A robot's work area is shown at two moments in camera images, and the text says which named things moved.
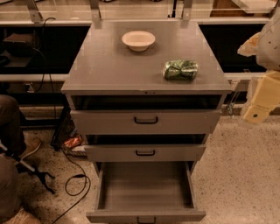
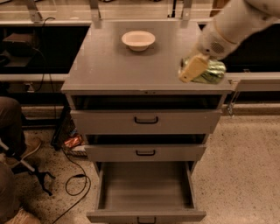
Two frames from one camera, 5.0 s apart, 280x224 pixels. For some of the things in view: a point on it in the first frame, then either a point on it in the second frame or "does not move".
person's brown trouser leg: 11,136 does not move
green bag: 181,69 → 214,73
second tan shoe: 22,217 does not move
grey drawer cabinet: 146,94 does not move
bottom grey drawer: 145,192 does not move
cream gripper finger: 266,96 → 212,43
